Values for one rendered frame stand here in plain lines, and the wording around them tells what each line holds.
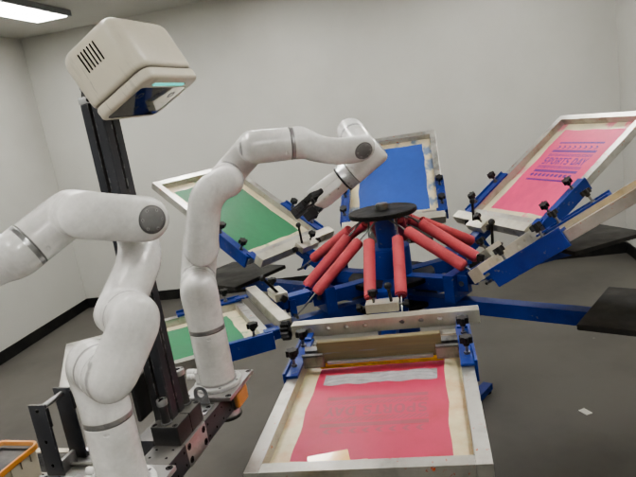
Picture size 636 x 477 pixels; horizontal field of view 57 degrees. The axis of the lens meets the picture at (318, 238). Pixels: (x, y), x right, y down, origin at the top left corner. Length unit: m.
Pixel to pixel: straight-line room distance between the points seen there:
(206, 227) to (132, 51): 0.51
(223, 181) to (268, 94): 4.68
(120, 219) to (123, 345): 0.22
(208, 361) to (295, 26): 4.82
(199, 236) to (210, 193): 0.11
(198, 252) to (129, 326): 0.45
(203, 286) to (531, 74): 4.87
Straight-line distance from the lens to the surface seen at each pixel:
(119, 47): 1.18
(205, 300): 1.52
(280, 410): 1.77
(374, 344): 1.96
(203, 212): 1.48
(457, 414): 1.70
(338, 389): 1.90
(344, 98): 5.97
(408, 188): 3.57
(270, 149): 1.49
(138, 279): 1.17
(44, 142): 7.12
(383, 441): 1.61
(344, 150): 1.48
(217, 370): 1.59
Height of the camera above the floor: 1.81
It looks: 12 degrees down
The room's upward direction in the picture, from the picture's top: 9 degrees counter-clockwise
